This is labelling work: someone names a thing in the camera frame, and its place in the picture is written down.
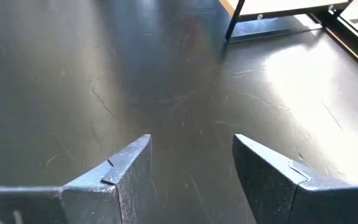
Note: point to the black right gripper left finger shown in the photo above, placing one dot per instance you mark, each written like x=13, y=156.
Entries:
x=89, y=199

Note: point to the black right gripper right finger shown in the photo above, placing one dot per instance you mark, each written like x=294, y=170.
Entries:
x=291, y=199

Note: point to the black aluminium table frame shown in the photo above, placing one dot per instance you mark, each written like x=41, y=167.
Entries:
x=353, y=43

